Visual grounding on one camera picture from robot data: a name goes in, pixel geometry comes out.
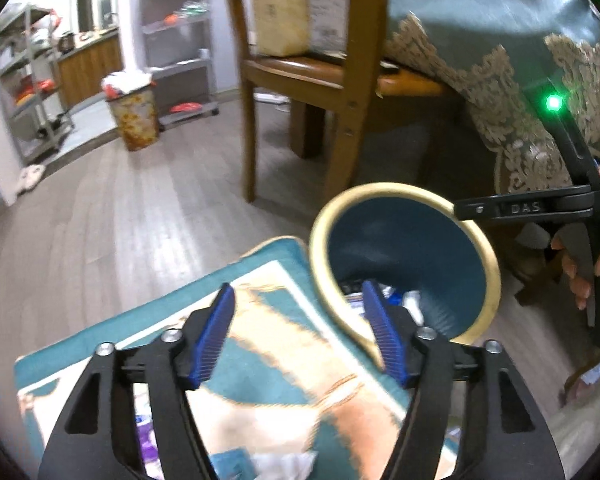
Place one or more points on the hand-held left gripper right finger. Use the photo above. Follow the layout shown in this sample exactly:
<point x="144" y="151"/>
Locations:
<point x="386" y="337"/>

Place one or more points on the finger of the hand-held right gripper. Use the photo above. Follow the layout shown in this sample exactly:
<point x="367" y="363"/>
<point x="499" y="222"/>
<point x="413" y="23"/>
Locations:
<point x="510" y="207"/>

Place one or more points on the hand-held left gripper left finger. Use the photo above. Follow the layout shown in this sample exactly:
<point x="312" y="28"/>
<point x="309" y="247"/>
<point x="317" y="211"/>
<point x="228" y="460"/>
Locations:
<point x="211" y="335"/>

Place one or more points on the teal bin with yellow rim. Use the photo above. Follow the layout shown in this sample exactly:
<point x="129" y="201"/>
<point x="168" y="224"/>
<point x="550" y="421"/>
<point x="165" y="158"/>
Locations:
<point x="410" y="240"/>

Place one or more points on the purple wrapper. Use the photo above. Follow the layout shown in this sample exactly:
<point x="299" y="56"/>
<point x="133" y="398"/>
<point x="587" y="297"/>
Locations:
<point x="147" y="445"/>

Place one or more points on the floral trash can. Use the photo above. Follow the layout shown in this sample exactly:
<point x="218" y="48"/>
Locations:
<point x="135" y="120"/>

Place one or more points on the person's right hand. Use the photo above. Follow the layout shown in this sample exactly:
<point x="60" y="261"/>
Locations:
<point x="577" y="280"/>

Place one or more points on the crumpled white paper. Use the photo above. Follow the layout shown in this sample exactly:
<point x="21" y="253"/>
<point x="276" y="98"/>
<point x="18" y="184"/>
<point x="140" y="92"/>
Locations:
<point x="411" y="306"/>

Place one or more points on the printed teal floor mat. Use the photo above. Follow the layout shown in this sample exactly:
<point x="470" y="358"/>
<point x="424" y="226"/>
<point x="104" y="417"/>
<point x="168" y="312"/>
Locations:
<point x="280" y="360"/>

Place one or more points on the crumpled white tissue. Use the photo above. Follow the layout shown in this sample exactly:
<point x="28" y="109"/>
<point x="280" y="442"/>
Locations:
<point x="285" y="466"/>

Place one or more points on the wooden chair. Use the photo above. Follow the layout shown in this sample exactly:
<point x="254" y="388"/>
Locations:
<point x="410" y="85"/>
<point x="295" y="67"/>

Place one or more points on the green gold patterned tablecloth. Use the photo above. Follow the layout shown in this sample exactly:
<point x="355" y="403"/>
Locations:
<point x="480" y="20"/>

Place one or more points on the red packet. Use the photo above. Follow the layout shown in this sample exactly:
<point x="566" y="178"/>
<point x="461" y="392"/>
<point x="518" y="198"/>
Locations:
<point x="185" y="108"/>

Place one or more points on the white power strip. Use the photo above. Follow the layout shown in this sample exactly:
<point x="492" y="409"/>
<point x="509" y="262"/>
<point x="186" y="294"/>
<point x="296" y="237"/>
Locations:
<point x="271" y="97"/>

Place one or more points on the white plastic bag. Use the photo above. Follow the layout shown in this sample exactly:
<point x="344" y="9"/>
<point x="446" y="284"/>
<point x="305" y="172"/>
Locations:
<point x="127" y="81"/>

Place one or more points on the silver bag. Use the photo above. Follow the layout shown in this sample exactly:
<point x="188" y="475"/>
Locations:
<point x="327" y="10"/>

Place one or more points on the grey metal shelf rack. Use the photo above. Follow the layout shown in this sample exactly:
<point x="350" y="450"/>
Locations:
<point x="180" y="65"/>
<point x="30" y="85"/>

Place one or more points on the wooden kitchen counter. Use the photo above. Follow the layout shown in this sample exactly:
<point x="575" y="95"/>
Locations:
<point x="87" y="67"/>

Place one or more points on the bags on chair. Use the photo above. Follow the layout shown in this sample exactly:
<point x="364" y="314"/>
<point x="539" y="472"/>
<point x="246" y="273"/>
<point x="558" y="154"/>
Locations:
<point x="280" y="15"/>

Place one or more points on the dark kettle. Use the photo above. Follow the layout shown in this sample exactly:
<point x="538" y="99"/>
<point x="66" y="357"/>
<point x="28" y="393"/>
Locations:
<point x="67" y="42"/>

